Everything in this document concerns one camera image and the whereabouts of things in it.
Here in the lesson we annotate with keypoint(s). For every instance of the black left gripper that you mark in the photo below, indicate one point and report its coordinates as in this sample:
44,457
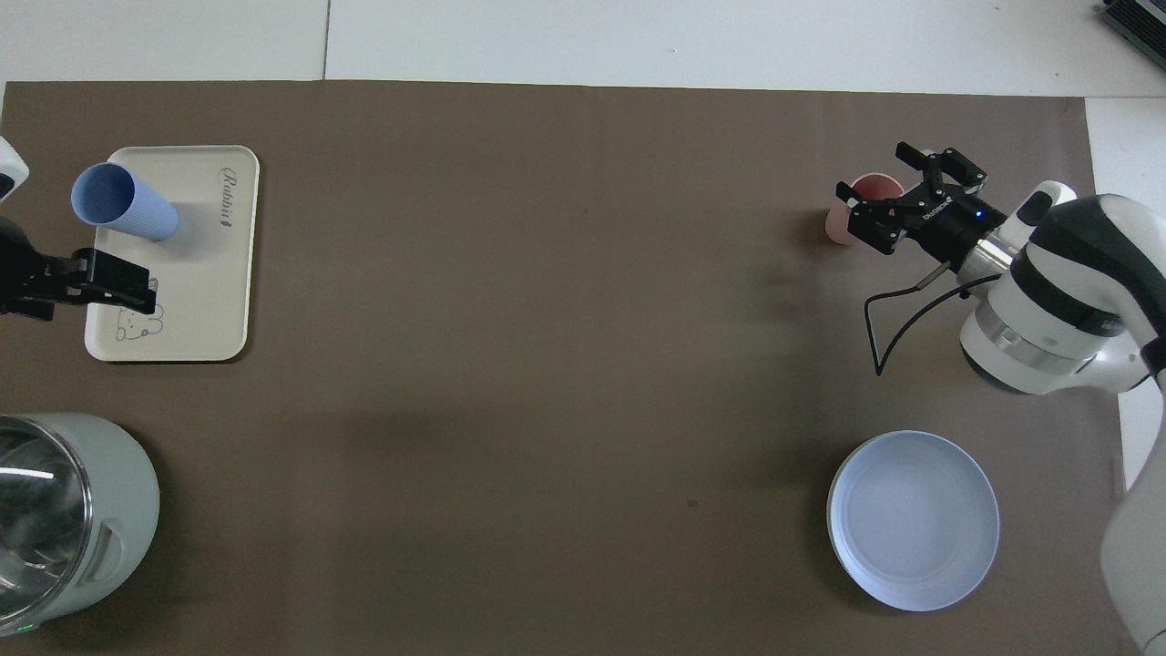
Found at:
23,282

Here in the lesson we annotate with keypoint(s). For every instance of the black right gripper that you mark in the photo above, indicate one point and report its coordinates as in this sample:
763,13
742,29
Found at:
952,223

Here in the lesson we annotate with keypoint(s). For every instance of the pink cup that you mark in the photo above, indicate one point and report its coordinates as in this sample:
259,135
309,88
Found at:
876,189

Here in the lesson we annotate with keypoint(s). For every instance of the blue ribbed cup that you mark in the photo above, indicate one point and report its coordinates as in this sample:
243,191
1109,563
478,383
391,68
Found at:
114,196

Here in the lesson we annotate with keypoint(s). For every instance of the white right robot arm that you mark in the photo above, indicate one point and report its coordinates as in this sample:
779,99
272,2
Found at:
1066,301

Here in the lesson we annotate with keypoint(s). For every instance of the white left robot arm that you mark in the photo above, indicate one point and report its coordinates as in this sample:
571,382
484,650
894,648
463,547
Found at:
9,169

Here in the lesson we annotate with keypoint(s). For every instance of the cream rabbit print tray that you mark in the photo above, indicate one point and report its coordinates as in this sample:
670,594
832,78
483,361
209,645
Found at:
205,273

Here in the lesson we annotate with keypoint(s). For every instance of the pale green cooking pot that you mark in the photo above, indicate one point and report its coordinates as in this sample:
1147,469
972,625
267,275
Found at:
123,501

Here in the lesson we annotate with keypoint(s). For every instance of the glass pot lid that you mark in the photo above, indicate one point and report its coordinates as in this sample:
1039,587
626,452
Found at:
41,519

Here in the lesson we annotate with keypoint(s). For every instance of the black ribbed device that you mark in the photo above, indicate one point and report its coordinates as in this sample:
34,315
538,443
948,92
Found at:
1139,23

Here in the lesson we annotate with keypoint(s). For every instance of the blue plate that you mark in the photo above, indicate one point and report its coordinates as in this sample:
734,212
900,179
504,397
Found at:
915,519

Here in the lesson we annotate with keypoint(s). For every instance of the brown table mat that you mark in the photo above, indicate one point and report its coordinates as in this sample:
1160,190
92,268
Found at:
547,319

